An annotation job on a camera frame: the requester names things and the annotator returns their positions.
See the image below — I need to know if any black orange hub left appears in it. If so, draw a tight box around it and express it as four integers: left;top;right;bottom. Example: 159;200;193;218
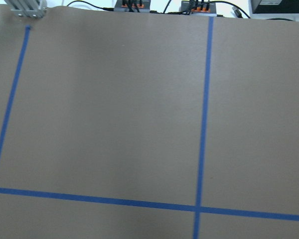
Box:
114;0;151;13

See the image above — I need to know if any black orange hub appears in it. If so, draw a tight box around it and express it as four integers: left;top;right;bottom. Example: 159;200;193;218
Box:
179;0;217;14
114;0;151;13

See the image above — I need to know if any black orange hub right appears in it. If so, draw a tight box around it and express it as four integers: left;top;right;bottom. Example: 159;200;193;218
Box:
179;0;217;14

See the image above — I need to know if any black laptop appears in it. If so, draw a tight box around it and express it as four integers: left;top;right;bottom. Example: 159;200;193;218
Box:
250;0;299;14

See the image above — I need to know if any black cable on desk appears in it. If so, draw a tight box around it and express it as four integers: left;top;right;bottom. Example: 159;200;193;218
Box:
66;0;115;11

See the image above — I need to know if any aluminium frame post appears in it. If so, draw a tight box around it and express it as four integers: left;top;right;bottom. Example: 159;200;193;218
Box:
4;0;47;18

